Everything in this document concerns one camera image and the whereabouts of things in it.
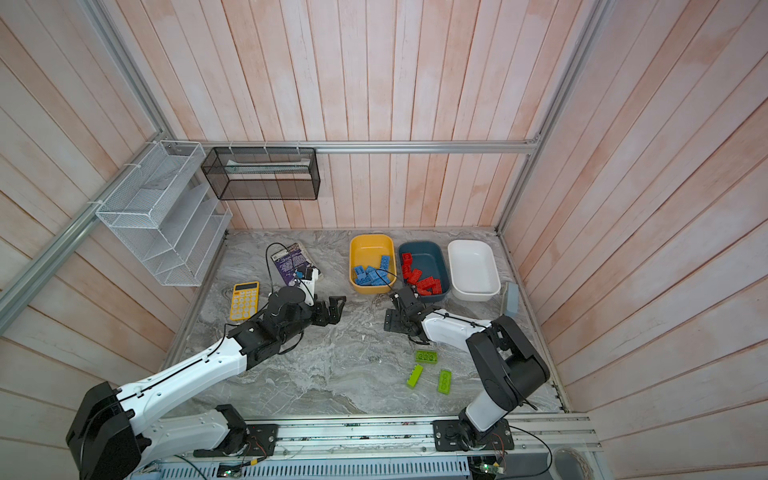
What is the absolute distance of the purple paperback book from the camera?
41.8 inches

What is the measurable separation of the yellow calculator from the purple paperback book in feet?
0.33

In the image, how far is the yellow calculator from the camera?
3.19ft
